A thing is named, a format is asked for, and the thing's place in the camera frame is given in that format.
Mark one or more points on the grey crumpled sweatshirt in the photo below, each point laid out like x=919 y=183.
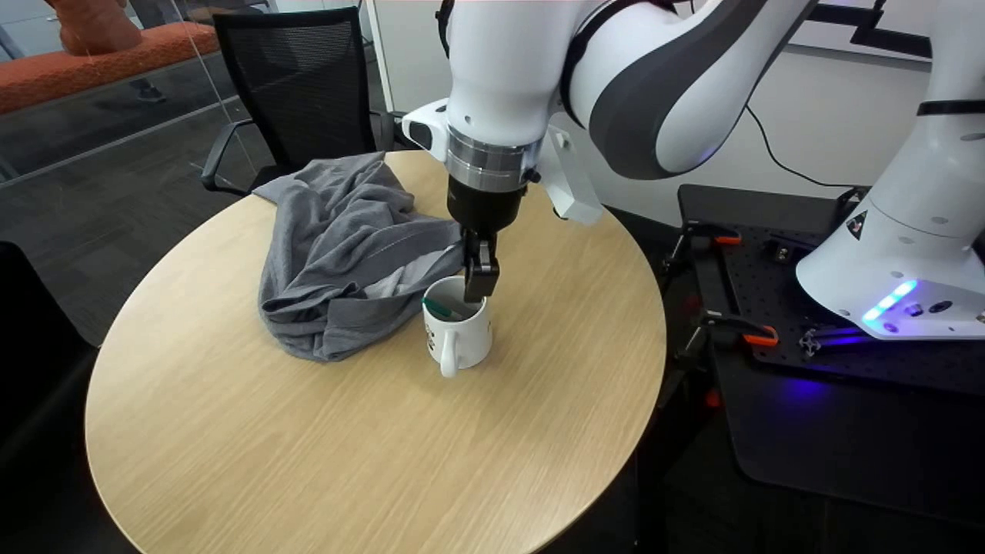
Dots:
x=338 y=255

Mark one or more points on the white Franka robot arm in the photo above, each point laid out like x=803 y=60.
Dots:
x=513 y=70

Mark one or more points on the white ceramic mug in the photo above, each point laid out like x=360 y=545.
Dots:
x=467 y=338

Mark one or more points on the small metal bracket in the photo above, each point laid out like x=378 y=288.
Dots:
x=825 y=338

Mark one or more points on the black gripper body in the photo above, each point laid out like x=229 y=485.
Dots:
x=485 y=207

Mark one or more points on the orange sofa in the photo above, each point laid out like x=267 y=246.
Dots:
x=104 y=65

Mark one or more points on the black robot stand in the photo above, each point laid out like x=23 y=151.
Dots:
x=840 y=442

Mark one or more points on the black office chair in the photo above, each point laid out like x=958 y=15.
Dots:
x=296 y=93

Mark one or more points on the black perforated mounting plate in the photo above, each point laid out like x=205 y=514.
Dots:
x=770 y=295

